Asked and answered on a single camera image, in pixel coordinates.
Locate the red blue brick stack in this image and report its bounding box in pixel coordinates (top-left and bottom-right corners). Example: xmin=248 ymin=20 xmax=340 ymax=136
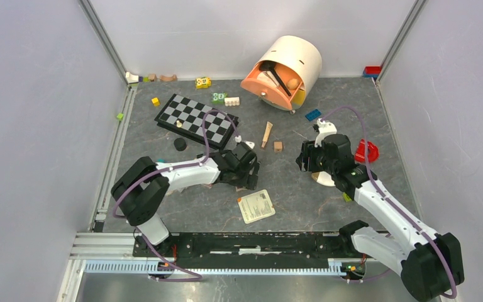
xmin=362 ymin=65 xmax=382 ymax=78

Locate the green number block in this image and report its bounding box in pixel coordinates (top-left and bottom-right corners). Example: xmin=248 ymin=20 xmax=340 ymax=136
xmin=211 ymin=92 xmax=228 ymax=104

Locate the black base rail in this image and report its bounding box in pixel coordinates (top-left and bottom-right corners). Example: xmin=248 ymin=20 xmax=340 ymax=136
xmin=155 ymin=232 xmax=370 ymax=269

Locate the blue lego brick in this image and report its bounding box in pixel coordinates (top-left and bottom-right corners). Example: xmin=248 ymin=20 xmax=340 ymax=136
xmin=305 ymin=109 xmax=321 ymax=121

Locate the wooden arch block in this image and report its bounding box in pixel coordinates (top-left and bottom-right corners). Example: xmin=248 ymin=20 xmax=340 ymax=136
xmin=158 ymin=74 xmax=178 ymax=82

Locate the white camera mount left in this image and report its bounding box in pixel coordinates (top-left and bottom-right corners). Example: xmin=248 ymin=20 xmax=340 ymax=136
xmin=235 ymin=135 xmax=255 ymax=150

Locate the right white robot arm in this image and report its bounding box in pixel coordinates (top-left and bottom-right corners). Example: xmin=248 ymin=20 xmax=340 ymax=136
xmin=296 ymin=134 xmax=465 ymax=301

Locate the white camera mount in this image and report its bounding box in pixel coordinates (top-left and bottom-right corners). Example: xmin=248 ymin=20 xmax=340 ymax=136
xmin=235 ymin=135 xmax=255 ymax=150
xmin=314 ymin=118 xmax=337 ymax=147

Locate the white corner bracket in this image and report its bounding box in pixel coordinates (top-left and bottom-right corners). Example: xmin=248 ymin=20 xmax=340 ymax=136
xmin=125 ymin=71 xmax=140 ymax=84

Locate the white gold oval case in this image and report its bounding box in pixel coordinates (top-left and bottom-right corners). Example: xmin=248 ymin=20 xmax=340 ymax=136
xmin=311 ymin=171 xmax=335 ymax=187

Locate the small orange sponge ball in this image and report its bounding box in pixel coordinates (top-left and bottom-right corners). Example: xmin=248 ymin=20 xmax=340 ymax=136
xmin=286 ymin=78 xmax=300 ymax=91

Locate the black makeup brush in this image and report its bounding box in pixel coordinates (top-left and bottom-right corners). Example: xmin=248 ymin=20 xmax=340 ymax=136
xmin=260 ymin=60 xmax=292 ymax=96

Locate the yellow owl toy block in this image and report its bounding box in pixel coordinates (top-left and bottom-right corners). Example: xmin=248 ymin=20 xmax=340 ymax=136
xmin=195 ymin=77 xmax=211 ymax=89

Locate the wooden handled makeup tool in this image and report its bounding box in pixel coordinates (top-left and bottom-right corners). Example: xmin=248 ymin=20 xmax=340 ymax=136
xmin=260 ymin=121 xmax=273 ymax=149

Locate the orange top drawer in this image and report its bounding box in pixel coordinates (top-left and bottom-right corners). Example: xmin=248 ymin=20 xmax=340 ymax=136
xmin=240 ymin=61 xmax=308 ymax=111

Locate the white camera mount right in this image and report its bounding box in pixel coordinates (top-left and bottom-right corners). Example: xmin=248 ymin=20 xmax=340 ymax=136
xmin=314 ymin=118 xmax=337 ymax=147

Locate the red plastic toy piece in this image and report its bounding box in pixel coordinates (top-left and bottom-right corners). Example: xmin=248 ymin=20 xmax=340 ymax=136
xmin=354 ymin=139 xmax=379 ymax=163

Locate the cream round drawer cabinet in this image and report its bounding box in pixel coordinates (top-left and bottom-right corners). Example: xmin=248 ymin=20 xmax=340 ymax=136
xmin=249 ymin=35 xmax=322 ymax=95

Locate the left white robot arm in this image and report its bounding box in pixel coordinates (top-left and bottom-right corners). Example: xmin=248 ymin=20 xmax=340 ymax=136
xmin=111 ymin=141 xmax=259 ymax=256

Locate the black white checkerboard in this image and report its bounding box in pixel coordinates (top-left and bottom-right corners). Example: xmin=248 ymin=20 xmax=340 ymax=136
xmin=154 ymin=94 xmax=239 ymax=150

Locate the white paper sachet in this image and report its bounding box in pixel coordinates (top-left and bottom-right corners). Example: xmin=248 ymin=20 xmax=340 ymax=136
xmin=237 ymin=189 xmax=275 ymax=224

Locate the white lego brick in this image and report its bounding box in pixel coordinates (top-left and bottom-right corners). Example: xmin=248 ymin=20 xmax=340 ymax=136
xmin=224 ymin=97 xmax=240 ymax=106

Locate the black round cap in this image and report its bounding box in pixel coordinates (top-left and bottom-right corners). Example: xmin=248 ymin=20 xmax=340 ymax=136
xmin=174 ymin=138 xmax=187 ymax=152

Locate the small wooden cube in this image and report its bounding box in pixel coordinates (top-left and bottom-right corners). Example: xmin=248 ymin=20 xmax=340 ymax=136
xmin=273 ymin=141 xmax=284 ymax=152

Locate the green lego brick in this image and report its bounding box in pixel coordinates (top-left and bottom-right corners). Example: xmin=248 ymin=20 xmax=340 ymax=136
xmin=342 ymin=193 xmax=353 ymax=203

